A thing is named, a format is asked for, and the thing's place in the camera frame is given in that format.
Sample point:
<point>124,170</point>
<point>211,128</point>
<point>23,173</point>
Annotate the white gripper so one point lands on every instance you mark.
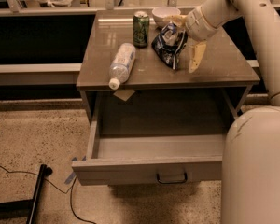
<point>196,24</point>

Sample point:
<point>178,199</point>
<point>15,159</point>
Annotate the blue chip bag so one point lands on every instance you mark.
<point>169,43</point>

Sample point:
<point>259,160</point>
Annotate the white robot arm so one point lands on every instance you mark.
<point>250,186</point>

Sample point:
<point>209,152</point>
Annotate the grey cabinet with counter top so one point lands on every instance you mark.
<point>222,65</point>

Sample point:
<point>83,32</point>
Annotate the paper label under counter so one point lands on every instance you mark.
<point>124,95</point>

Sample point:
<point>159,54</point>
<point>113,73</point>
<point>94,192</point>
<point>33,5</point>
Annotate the open grey drawer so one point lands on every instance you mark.
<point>167,132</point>

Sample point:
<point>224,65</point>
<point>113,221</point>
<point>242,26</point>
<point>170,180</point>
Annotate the white ceramic bowl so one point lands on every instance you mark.
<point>160,13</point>

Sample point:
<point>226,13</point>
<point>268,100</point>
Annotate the green soda can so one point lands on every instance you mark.
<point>140,29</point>

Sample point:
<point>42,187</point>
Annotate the clear plastic water bottle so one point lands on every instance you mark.
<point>122,65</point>

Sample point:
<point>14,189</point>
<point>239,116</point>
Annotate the blue floor tape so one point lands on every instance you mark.
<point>71,177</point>

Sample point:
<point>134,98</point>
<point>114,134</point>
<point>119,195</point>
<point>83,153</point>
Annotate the black metal stand leg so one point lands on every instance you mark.
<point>27,208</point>

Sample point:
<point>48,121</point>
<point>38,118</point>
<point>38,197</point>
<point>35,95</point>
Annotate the black drawer handle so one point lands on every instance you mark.
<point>172,179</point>

